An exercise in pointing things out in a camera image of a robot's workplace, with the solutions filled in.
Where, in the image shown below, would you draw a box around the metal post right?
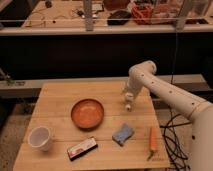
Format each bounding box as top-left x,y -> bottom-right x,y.
175,0 -> 192,31

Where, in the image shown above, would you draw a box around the black cables on floor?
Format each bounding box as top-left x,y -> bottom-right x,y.
159,111 -> 192,171

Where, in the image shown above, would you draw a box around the orange bowl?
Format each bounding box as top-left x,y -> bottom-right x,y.
71,99 -> 104,129

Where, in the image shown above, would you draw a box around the metal post left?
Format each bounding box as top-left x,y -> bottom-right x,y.
83,0 -> 93,31

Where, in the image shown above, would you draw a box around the black object on shelf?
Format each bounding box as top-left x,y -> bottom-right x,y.
107,10 -> 131,25

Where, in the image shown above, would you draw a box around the metal clamp at left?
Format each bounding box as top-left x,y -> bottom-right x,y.
0,67 -> 15,85

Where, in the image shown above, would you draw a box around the orange basket on shelf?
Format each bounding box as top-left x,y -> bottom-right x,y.
131,6 -> 152,25

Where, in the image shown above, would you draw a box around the metal post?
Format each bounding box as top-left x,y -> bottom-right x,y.
83,0 -> 93,31
175,0 -> 192,31

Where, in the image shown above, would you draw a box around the orange carrot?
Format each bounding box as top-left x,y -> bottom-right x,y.
147,127 -> 157,161

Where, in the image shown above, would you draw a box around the white bottle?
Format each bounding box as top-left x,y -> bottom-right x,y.
124,93 -> 134,111

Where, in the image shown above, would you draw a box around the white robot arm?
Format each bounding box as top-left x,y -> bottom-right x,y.
124,61 -> 213,171

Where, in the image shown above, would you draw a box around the blue sponge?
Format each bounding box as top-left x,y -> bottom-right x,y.
112,123 -> 134,146

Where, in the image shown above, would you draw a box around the white cup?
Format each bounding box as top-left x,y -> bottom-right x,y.
28,126 -> 52,151

